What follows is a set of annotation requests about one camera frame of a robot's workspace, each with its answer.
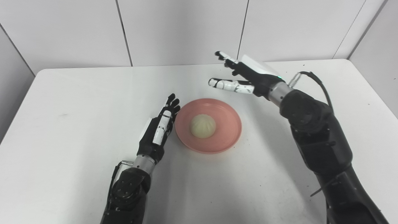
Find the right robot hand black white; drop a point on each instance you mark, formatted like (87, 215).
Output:
(248, 76)

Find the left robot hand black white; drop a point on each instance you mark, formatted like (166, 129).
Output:
(158, 130)

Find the white steamed bun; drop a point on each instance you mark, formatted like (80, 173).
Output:
(203, 125)

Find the pink round plate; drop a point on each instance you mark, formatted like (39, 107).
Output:
(208, 125)

